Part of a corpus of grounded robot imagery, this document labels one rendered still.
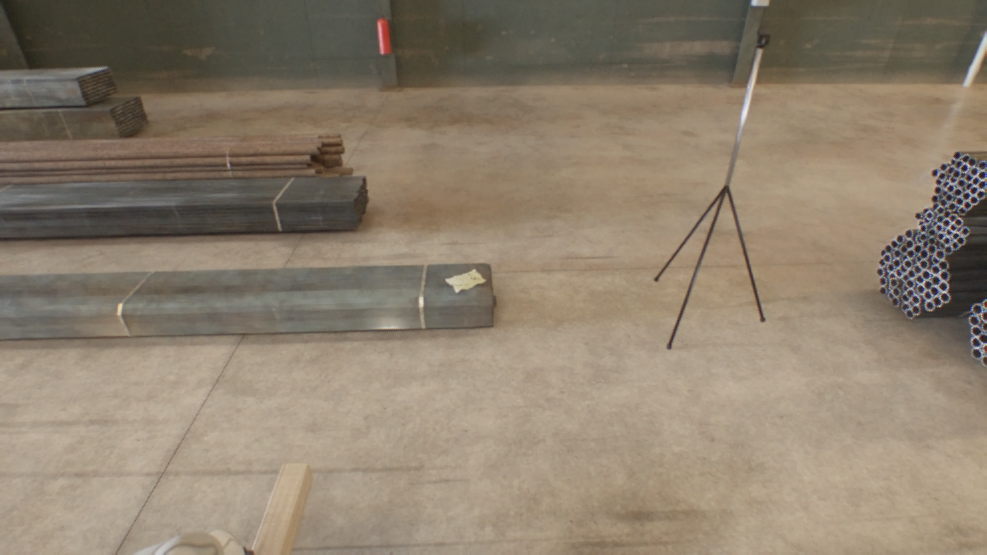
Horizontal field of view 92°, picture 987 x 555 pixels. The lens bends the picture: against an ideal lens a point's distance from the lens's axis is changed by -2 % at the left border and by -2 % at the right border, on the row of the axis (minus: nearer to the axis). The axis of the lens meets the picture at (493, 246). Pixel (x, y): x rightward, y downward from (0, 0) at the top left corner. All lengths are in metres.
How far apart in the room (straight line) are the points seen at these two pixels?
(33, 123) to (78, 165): 2.49
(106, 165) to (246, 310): 2.81
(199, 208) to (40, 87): 3.96
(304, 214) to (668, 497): 3.09
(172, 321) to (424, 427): 1.63
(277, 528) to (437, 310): 1.35
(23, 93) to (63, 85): 0.52
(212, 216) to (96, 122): 3.58
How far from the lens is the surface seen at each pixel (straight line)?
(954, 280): 3.76
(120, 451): 2.91
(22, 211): 5.15
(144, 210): 4.58
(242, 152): 4.97
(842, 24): 10.83
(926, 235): 3.69
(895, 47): 11.55
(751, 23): 9.75
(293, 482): 2.18
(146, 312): 3.39
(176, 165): 5.25
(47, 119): 8.03
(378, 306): 2.88
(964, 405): 3.43
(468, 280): 2.92
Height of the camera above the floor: 1.89
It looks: 30 degrees down
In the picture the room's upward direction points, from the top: straight up
